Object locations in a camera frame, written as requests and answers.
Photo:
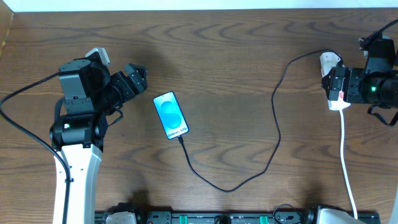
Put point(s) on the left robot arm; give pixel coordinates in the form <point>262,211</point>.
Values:
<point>91,94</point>

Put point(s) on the blue screen Galaxy smartphone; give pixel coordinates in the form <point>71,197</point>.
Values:
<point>170,115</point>

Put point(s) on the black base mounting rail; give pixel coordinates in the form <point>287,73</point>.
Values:
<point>285,214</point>

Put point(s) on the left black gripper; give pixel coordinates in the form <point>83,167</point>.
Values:
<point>127,83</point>

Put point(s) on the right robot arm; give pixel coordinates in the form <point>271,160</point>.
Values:
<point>374,85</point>

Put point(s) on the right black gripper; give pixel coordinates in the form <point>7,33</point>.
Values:
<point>337,83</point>

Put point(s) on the white power strip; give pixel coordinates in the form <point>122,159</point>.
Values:
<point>333,87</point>

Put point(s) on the white USB charger plug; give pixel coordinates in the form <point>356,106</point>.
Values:
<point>328,60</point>

